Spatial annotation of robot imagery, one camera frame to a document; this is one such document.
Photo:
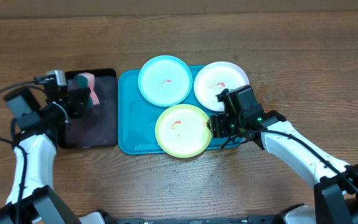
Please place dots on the white plate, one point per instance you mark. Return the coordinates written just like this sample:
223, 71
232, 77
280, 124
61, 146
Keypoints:
212, 79

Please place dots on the light blue plate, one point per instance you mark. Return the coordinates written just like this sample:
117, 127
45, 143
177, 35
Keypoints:
165, 80

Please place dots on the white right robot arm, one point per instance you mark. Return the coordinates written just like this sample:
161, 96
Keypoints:
334, 182

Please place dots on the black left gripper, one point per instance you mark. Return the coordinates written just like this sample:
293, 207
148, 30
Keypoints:
78, 106

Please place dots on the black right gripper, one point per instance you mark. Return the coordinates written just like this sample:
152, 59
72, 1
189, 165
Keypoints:
221, 127

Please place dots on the teal plastic tray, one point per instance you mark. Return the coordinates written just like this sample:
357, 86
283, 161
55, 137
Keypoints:
137, 117

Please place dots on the yellow plate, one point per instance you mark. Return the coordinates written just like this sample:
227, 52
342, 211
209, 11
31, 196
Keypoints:
181, 131

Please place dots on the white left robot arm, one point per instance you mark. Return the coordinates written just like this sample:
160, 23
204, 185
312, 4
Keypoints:
42, 109

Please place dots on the pink green sponge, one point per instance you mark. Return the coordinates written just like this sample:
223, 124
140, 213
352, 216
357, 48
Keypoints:
85, 80

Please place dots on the black tray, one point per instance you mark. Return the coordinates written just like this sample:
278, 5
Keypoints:
98, 125

